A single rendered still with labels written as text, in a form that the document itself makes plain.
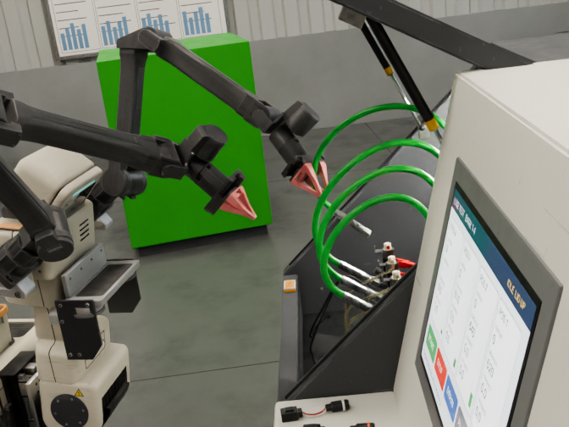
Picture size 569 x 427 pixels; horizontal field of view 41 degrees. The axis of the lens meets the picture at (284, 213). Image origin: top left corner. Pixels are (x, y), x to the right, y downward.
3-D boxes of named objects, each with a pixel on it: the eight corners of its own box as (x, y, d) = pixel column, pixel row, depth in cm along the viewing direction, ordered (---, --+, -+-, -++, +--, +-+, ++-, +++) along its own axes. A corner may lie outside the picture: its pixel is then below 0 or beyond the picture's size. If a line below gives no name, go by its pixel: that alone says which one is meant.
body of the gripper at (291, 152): (327, 159, 183) (310, 137, 186) (298, 161, 175) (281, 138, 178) (312, 177, 186) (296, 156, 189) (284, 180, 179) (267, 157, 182)
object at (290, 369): (290, 328, 210) (283, 274, 205) (305, 326, 210) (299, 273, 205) (286, 472, 151) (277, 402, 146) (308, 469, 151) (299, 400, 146)
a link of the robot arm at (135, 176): (108, 182, 212) (96, 182, 207) (131, 158, 208) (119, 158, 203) (125, 208, 210) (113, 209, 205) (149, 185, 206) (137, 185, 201)
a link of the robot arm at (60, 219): (13, 234, 168) (18, 252, 165) (41, 206, 165) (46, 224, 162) (49, 244, 175) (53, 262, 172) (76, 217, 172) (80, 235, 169)
